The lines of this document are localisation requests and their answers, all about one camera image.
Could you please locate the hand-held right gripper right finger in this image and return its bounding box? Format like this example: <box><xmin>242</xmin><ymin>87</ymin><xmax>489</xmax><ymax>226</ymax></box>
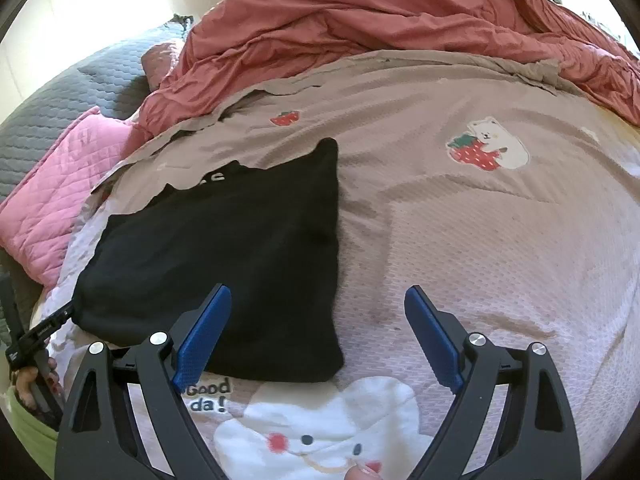
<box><xmin>404</xmin><ymin>285</ymin><xmax>583</xmax><ymax>480</ymax></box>

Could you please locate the black sweater with orange cuffs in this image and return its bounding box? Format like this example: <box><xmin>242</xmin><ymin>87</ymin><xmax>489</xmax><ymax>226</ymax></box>
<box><xmin>74</xmin><ymin>137</ymin><xmax>346</xmax><ymax>384</ymax></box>

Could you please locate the person's right hand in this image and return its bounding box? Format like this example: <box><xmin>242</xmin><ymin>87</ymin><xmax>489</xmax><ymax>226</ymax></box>
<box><xmin>345</xmin><ymin>462</ymin><xmax>385</xmax><ymax>480</ymax></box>

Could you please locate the pink quilted pillow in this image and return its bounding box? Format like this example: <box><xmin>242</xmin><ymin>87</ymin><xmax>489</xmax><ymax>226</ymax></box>
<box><xmin>0</xmin><ymin>106</ymin><xmax>137</xmax><ymax>288</ymax></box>

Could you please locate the beige printed blanket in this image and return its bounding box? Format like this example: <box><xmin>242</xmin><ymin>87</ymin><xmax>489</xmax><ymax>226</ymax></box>
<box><xmin>30</xmin><ymin>50</ymin><xmax>640</xmax><ymax>480</ymax></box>

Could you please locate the person's left hand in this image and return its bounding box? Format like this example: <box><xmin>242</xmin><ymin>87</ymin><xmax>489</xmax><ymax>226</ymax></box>
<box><xmin>12</xmin><ymin>354</ymin><xmax>65</xmax><ymax>413</ymax></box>

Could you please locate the red duvet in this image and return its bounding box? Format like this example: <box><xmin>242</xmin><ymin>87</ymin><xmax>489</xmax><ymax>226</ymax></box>
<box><xmin>122</xmin><ymin>0</ymin><xmax>640</xmax><ymax>128</ymax></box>

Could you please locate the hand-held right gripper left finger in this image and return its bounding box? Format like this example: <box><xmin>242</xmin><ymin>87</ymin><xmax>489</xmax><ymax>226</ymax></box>
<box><xmin>54</xmin><ymin>283</ymin><xmax>233</xmax><ymax>480</ymax></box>

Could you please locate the grey quilted headboard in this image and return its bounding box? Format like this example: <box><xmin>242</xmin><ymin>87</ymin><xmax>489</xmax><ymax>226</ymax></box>
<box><xmin>0</xmin><ymin>22</ymin><xmax>187</xmax><ymax>201</ymax></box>

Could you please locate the small dusty pink pillow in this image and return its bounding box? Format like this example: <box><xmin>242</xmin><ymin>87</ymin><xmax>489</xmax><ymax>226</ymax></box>
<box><xmin>141</xmin><ymin>41</ymin><xmax>187</xmax><ymax>92</ymax></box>

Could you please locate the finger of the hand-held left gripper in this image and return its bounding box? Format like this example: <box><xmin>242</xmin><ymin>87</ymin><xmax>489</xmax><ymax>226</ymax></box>
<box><xmin>29</xmin><ymin>301</ymin><xmax>79</xmax><ymax>337</ymax></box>

